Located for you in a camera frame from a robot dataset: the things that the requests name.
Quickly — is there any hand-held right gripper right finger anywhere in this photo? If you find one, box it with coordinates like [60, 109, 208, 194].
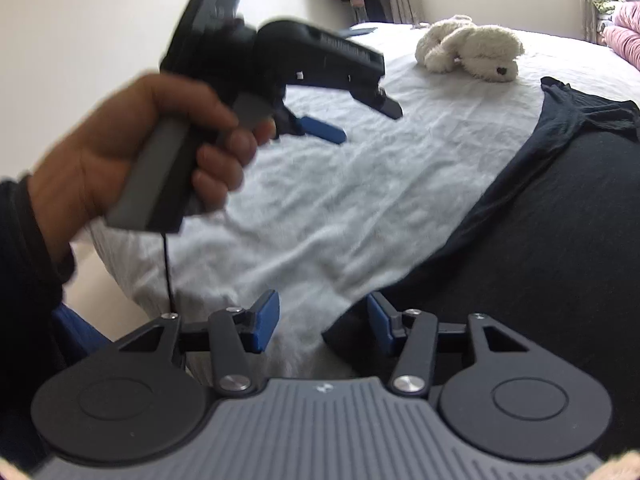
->
[366, 292, 531, 397]

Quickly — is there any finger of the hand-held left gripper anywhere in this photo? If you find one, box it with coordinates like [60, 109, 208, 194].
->
[276, 106, 347, 145]
[349, 72, 404, 121]

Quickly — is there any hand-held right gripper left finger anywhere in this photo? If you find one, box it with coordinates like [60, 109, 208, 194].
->
[117, 290, 281, 397]

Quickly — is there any black t-shirt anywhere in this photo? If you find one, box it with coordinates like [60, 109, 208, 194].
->
[320, 76, 640, 461]

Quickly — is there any person's left hand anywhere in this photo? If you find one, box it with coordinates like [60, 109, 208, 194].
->
[27, 74, 277, 266]

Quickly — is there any bed with grey sheet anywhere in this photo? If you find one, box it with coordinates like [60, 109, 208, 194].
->
[87, 20, 640, 381]

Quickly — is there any white plush dog toy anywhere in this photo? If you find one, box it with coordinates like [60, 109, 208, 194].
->
[415, 15, 525, 83]

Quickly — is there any blue cloth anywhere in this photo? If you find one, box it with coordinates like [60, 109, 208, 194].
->
[51, 302, 114, 357]

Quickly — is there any pink folded quilt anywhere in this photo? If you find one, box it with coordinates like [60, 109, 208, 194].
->
[602, 0, 640, 71]

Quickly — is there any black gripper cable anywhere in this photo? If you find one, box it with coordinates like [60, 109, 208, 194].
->
[161, 231, 179, 317]

